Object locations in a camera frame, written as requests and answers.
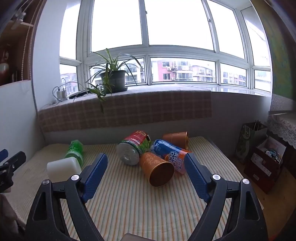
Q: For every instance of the dark red cardboard box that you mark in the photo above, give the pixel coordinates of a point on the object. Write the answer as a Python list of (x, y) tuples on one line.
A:
[(266, 164)]

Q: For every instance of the potted spider plant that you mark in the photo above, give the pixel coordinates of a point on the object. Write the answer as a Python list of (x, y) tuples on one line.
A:
[(113, 78)]

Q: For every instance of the white lace cloth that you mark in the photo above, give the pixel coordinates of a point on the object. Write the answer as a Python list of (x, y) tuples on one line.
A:
[(281, 126)]

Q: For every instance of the wooden shelf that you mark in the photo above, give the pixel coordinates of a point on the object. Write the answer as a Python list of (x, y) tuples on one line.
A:
[(13, 46)]

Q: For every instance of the green paper bag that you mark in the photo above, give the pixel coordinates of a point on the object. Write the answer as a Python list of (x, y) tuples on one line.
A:
[(247, 143)]

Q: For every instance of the green bottle with white cap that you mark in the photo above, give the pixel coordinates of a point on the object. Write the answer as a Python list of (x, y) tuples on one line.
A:
[(69, 161)]

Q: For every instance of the red and green snack jar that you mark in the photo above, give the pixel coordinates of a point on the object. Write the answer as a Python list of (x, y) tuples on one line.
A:
[(135, 147)]

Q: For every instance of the blue orange snack packet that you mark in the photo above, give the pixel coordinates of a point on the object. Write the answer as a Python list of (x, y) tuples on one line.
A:
[(172, 154)]

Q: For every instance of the orange patterned cup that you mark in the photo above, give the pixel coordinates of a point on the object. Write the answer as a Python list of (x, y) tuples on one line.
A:
[(156, 167), (177, 139)]

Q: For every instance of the plaid windowsill cloth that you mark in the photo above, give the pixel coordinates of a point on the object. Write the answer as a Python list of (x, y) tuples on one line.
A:
[(138, 106)]

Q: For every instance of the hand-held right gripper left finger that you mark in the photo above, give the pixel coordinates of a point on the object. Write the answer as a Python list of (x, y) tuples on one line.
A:
[(94, 178)]

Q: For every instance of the black flat object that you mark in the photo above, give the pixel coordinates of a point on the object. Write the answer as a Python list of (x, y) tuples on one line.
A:
[(78, 94)]

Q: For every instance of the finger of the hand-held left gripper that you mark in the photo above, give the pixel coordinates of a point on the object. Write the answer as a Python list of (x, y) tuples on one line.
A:
[(10, 165)]

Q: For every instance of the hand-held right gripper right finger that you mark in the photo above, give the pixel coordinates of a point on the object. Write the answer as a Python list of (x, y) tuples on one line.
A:
[(196, 176)]

